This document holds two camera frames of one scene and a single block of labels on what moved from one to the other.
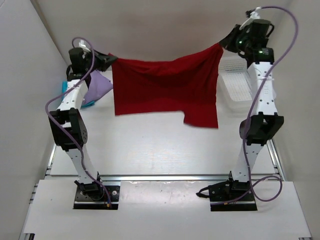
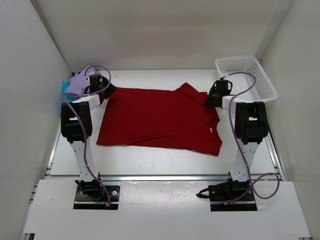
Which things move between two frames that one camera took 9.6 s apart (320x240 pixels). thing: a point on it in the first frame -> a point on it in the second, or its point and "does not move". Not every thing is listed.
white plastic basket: (235, 88) does not move
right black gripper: (230, 43) -> (209, 101)
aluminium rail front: (164, 178) does not move
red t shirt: (188, 83) -> (176, 119)
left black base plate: (83, 202) does not move
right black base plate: (227, 192) does not move
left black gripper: (105, 60) -> (111, 88)
